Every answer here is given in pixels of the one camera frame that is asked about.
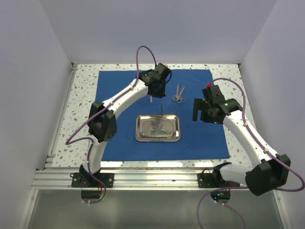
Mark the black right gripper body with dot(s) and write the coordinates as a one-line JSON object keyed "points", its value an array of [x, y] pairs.
{"points": [[211, 119]]}

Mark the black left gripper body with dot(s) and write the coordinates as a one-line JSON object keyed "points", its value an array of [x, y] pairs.
{"points": [[160, 92]]}

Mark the steel hemostat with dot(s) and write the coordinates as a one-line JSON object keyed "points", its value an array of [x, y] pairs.
{"points": [[182, 95]]}

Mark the steel forceps clamp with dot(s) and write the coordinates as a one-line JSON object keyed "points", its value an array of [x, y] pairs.
{"points": [[178, 96]]}

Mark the steel surgical scissors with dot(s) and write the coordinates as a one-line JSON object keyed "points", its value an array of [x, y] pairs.
{"points": [[176, 97]]}

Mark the blue surgical drape cloth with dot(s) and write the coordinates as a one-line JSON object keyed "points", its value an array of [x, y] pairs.
{"points": [[199, 140]]}

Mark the stainless steel instrument tray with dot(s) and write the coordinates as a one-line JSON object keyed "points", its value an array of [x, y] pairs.
{"points": [[158, 128]]}

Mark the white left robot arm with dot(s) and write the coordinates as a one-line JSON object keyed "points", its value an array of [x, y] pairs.
{"points": [[102, 117]]}

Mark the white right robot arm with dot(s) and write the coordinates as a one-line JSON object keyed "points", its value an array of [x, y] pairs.
{"points": [[268, 170]]}

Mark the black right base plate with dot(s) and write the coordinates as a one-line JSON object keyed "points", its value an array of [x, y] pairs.
{"points": [[213, 179]]}

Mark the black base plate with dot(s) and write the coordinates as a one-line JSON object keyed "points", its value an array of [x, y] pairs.
{"points": [[213, 179], [78, 180]]}

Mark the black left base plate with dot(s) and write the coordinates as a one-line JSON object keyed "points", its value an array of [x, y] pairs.
{"points": [[78, 180]]}

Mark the aluminium frame rail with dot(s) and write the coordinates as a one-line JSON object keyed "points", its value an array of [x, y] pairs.
{"points": [[164, 179]]}

